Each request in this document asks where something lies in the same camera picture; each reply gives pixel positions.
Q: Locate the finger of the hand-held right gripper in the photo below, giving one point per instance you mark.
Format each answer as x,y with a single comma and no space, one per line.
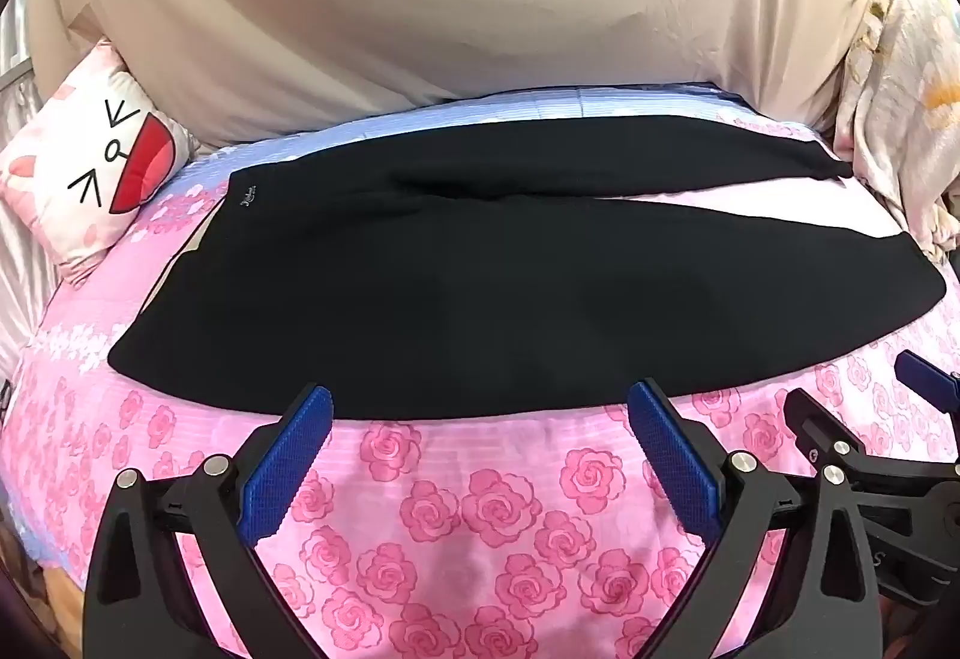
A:
821,430
930,378

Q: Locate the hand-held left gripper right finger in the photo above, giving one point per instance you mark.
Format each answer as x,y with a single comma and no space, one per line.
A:
671,456

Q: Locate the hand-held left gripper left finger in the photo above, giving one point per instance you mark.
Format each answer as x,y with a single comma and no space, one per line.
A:
289,456

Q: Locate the black pants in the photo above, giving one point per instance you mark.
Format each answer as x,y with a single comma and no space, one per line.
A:
480,299

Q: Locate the pink rose print bed sheet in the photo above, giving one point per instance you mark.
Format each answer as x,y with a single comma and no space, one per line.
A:
480,531

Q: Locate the cream floral blanket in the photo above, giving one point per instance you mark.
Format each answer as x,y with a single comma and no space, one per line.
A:
907,104

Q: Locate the beige satin cloth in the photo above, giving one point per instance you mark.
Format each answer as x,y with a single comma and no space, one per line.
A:
19,254

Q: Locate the cat face pillow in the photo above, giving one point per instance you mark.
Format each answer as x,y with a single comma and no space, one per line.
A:
97,171

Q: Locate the beige quilt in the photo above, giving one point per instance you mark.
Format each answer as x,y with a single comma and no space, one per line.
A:
450,6

